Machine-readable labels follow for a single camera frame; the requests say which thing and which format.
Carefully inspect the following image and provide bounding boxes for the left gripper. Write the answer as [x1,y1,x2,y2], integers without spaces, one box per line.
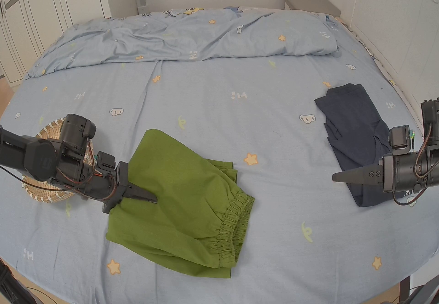
[80,162,130,215]

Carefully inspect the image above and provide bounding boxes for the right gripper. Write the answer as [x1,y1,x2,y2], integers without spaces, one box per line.
[382,152,422,193]

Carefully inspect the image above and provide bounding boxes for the green shorts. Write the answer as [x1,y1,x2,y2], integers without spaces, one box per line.
[106,129,256,278]

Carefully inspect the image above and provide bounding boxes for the round woven basket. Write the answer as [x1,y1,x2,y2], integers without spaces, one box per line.
[21,117,100,204]

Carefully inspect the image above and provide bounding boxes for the dark blue T-shirt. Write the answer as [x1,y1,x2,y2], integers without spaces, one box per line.
[314,83,417,208]

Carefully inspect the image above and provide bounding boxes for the pale blue quilt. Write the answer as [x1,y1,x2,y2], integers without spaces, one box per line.
[24,6,343,81]

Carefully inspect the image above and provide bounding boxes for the grey bedside table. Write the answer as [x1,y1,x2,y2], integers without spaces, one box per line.
[281,0,342,16]

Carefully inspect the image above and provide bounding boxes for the white wardrobe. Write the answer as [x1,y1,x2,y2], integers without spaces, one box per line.
[0,0,112,85]

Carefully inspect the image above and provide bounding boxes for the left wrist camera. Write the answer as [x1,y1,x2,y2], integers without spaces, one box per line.
[94,151,116,178]

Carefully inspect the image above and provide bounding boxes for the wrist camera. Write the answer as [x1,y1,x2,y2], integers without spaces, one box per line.
[388,125,415,158]
[94,151,116,178]

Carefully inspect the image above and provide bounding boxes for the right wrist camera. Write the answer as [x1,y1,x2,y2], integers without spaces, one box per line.
[388,125,415,158]

